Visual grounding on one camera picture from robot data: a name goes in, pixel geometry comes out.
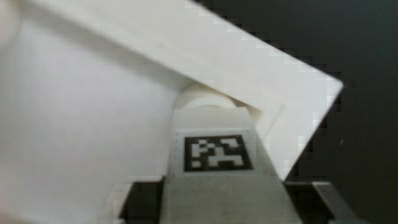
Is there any white square tabletop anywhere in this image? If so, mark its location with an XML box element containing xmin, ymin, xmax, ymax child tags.
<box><xmin>0</xmin><ymin>0</ymin><xmax>342</xmax><ymax>224</ymax></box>

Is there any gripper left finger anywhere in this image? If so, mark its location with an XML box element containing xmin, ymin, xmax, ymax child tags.
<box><xmin>117</xmin><ymin>177</ymin><xmax>165</xmax><ymax>224</ymax></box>

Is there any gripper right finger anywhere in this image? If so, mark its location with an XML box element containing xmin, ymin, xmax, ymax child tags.
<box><xmin>284</xmin><ymin>181</ymin><xmax>369</xmax><ymax>224</ymax></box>

